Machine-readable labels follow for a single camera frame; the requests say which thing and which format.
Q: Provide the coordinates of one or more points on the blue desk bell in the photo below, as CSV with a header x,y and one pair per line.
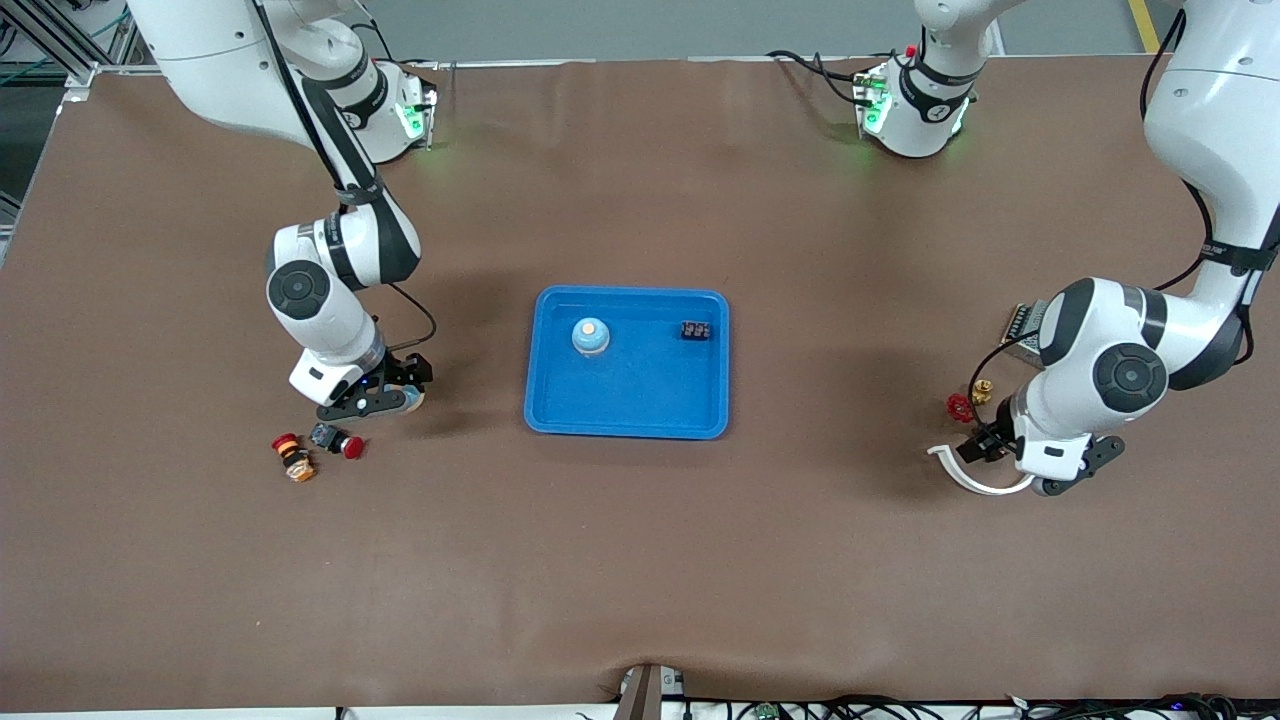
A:
x,y
591,337
414,402

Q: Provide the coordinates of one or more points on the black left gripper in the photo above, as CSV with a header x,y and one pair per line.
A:
x,y
993,432

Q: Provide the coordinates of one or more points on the small green circuit board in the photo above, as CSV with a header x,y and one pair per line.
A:
x,y
767,712

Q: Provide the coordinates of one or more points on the red emergency stop button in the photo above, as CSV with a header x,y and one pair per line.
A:
x,y
340,442

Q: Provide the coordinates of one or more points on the metal mesh power supply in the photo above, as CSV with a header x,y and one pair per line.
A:
x,y
1022,322

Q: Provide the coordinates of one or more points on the aluminium frame structure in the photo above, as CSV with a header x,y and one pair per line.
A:
x,y
60,40

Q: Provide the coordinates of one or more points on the aluminium camera stand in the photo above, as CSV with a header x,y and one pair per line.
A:
x,y
645,695

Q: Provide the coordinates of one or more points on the orange and red push button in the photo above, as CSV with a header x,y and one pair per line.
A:
x,y
296,460

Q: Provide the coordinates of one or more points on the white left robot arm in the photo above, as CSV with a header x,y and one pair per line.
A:
x,y
1060,410

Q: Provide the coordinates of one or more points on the blue plastic tray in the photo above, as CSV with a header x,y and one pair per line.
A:
x,y
640,390

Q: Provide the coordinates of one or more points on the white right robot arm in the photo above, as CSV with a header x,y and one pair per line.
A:
x,y
340,340

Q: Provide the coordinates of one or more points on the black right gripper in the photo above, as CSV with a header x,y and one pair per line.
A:
x,y
407,369

